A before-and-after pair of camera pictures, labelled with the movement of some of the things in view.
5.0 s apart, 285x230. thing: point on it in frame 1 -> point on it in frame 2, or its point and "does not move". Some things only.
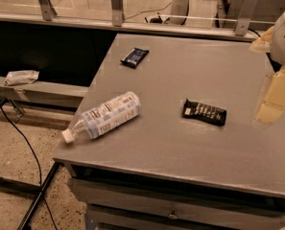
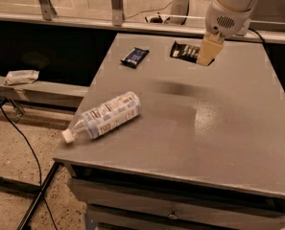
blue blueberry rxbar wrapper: (134, 57) does not move
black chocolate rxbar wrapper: (210, 114) -> (189, 53)
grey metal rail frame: (43, 12) does not move
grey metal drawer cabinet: (125, 201) does not move
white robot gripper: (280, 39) -> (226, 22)
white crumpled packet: (20, 77) does not move
